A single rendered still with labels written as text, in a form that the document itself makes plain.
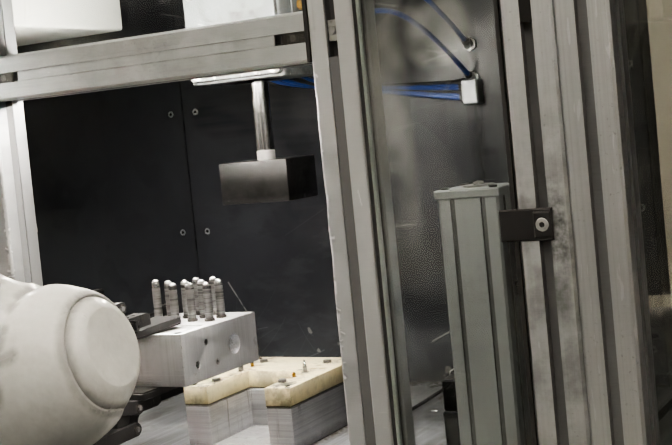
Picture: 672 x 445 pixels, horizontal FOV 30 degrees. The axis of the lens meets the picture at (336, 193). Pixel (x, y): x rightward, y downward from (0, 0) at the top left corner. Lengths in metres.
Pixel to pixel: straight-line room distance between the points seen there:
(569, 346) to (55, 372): 0.44
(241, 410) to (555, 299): 0.47
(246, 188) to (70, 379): 0.62
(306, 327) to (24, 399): 0.89
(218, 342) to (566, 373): 0.34
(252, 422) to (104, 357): 0.63
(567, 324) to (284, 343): 0.69
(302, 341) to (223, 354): 0.44
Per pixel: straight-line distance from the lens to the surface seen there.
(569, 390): 1.03
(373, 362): 1.10
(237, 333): 1.22
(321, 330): 1.62
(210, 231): 1.68
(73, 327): 0.77
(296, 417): 1.28
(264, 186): 1.33
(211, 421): 1.33
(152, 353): 1.17
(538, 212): 1.01
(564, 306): 1.02
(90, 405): 0.77
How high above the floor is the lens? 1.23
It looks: 3 degrees down
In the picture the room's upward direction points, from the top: 6 degrees counter-clockwise
